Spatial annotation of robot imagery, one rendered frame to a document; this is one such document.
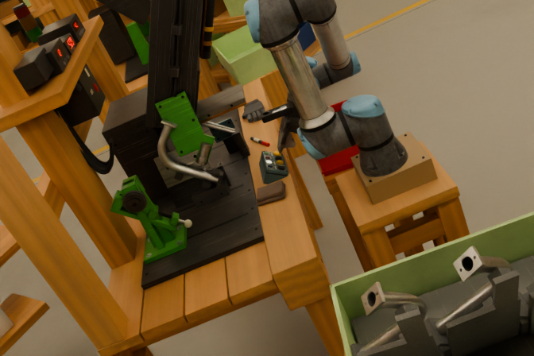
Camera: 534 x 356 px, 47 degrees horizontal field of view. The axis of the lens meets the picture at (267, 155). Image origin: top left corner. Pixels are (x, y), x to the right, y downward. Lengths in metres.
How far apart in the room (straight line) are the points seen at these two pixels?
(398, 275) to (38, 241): 0.92
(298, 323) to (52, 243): 1.51
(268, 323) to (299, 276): 1.25
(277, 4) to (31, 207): 0.83
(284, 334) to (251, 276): 1.12
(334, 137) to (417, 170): 0.28
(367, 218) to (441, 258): 0.40
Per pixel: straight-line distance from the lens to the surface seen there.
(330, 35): 1.85
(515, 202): 3.20
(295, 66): 1.77
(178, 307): 1.90
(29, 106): 1.89
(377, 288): 1.16
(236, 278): 1.87
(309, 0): 1.71
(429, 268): 1.59
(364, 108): 1.85
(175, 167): 2.23
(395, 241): 1.99
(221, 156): 2.51
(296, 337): 2.90
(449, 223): 2.00
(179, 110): 2.22
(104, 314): 1.86
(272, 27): 1.71
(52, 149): 2.03
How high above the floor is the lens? 1.97
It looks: 27 degrees down
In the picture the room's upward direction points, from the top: 25 degrees counter-clockwise
